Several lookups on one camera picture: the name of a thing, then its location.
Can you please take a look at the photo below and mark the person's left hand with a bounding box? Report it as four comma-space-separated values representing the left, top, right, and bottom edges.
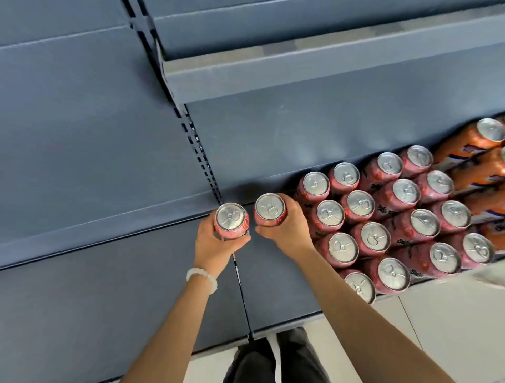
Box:
193, 215, 252, 279

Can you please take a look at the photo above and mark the person's right hand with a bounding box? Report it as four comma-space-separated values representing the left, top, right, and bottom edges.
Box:
254, 193, 316, 261

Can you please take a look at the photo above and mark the pink printed soda can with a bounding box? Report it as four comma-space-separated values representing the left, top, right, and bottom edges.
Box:
339, 270, 376, 305
214, 203, 250, 240
430, 200, 472, 234
341, 190, 376, 224
254, 193, 288, 228
372, 178, 421, 220
315, 233, 360, 269
328, 162, 360, 194
398, 145, 434, 178
298, 172, 330, 204
414, 170, 455, 204
362, 257, 411, 296
307, 200, 346, 237
359, 152, 404, 192
350, 222, 392, 257
443, 233, 496, 269
385, 208, 441, 247
394, 242, 462, 279

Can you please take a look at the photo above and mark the grey metal shelf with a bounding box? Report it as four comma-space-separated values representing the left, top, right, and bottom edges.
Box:
0, 0, 505, 383

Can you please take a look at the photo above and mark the orange striped soda can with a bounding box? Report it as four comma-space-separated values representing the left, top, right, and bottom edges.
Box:
449, 146, 505, 191
461, 187, 505, 217
433, 117, 505, 165

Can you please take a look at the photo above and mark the person's left forearm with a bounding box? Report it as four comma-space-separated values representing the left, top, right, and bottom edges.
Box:
120, 276, 218, 383

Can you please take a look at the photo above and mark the person's right forearm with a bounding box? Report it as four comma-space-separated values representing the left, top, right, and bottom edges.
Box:
294, 248, 457, 383

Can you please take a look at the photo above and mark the white bead bracelet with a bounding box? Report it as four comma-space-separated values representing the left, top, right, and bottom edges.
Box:
186, 267, 218, 296

